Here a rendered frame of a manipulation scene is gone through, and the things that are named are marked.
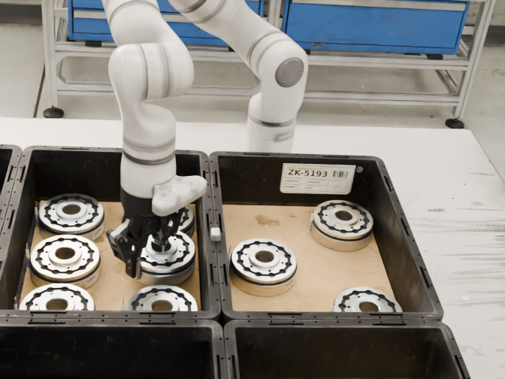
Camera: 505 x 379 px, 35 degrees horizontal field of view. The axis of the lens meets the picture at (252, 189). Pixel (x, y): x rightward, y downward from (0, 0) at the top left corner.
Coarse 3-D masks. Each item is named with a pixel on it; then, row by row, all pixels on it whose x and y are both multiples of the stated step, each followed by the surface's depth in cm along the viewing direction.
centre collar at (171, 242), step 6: (150, 240) 122; (168, 240) 123; (150, 246) 121; (174, 246) 121; (150, 252) 120; (156, 252) 120; (162, 252) 120; (168, 252) 120; (174, 252) 121; (162, 258) 120
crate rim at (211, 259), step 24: (24, 168) 129; (0, 240) 112; (0, 264) 110; (216, 264) 112; (216, 288) 108; (0, 312) 101; (24, 312) 101; (48, 312) 102; (72, 312) 102; (96, 312) 102; (120, 312) 103; (144, 312) 103; (168, 312) 104; (192, 312) 104; (216, 312) 104
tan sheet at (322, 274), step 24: (240, 216) 139; (264, 216) 139; (288, 216) 140; (240, 240) 133; (288, 240) 134; (312, 240) 135; (312, 264) 130; (336, 264) 130; (360, 264) 131; (312, 288) 125; (336, 288) 126; (384, 288) 127
